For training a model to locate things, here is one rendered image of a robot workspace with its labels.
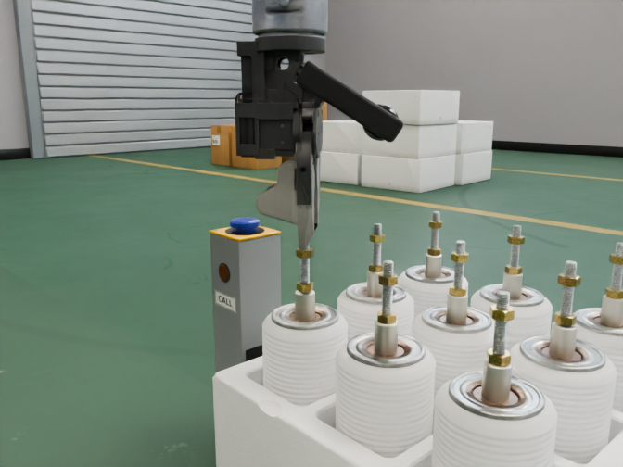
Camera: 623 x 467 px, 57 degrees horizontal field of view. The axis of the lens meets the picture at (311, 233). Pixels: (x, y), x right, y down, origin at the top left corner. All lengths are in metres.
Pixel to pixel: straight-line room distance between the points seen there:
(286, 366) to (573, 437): 0.28
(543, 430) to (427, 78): 6.25
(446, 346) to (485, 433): 0.17
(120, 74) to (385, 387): 5.37
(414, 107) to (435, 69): 3.48
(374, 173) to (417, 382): 2.80
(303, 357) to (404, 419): 0.13
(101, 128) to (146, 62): 0.78
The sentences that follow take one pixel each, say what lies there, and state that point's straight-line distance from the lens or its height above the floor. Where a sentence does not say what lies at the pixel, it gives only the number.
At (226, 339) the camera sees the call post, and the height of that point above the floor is 0.17.
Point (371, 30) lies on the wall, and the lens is 7.17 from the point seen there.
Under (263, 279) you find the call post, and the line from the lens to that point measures 0.78.
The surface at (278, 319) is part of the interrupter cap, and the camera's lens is 0.64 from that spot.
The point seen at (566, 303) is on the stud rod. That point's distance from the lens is 0.59.
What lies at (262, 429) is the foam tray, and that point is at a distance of 0.64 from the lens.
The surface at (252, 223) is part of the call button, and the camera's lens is 0.77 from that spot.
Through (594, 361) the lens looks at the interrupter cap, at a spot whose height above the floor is 0.25.
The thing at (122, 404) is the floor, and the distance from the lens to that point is 1.03.
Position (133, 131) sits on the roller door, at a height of 0.20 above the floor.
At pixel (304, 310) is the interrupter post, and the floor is 0.26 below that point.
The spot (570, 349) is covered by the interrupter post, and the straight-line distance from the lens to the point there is 0.60.
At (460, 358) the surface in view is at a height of 0.23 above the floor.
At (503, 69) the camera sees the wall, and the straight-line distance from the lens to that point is 6.20.
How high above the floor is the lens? 0.49
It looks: 13 degrees down
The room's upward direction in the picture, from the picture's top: straight up
